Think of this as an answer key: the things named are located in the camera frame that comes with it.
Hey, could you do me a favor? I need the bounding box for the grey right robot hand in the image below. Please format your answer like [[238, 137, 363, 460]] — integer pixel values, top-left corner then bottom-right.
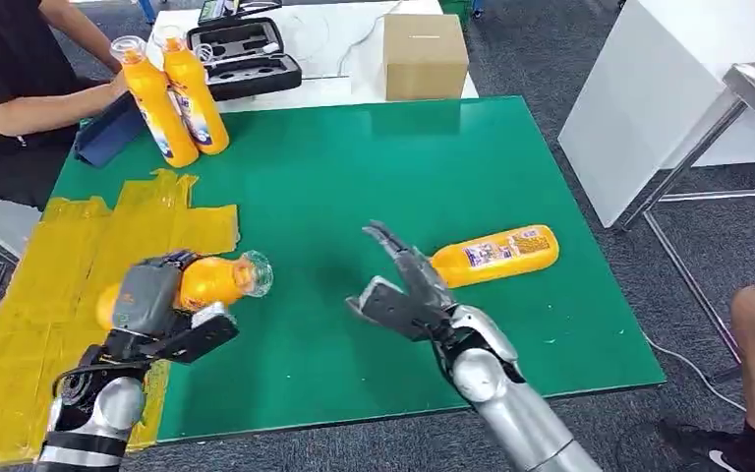
[[344, 219, 460, 344]]

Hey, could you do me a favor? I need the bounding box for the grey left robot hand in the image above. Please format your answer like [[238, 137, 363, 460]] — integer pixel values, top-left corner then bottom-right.
[[108, 249, 242, 366]]

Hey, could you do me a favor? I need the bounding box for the orange drink bottle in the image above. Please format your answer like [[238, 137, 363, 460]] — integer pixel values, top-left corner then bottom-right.
[[110, 35, 201, 169], [155, 26, 231, 156], [95, 249, 274, 332], [429, 224, 561, 290]]

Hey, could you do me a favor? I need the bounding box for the dark blue folder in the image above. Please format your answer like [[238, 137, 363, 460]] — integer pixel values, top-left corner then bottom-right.
[[72, 90, 147, 169]]

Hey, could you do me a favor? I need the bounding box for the yellow sheet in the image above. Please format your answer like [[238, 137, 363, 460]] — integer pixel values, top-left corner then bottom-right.
[[0, 167, 241, 472]]

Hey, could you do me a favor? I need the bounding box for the seated person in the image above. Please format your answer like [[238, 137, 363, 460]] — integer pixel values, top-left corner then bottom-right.
[[0, 0, 130, 211]]

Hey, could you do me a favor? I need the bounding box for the green mat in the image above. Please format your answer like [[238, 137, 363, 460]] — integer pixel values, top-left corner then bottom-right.
[[51, 95, 668, 445]]

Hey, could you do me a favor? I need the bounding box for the open black case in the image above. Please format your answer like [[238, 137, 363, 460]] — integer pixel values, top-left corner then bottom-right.
[[185, 16, 304, 102]]

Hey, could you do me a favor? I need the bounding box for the black flat device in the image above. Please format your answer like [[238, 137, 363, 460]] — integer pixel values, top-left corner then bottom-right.
[[197, 0, 284, 26]]

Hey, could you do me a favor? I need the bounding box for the pale grey seat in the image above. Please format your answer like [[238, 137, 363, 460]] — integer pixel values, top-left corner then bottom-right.
[[0, 175, 43, 259]]

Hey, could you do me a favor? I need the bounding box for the white marble table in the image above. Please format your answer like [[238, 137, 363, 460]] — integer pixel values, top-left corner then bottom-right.
[[145, 0, 481, 115]]

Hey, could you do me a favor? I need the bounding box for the brown cardboard box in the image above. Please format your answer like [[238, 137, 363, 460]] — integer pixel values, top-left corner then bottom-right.
[[382, 13, 471, 102]]

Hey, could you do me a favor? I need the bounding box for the thin cable on table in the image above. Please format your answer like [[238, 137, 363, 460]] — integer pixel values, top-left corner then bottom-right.
[[336, 0, 405, 76]]

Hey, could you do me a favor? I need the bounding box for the white floor cable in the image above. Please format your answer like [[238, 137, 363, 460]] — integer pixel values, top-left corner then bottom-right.
[[641, 331, 750, 415]]

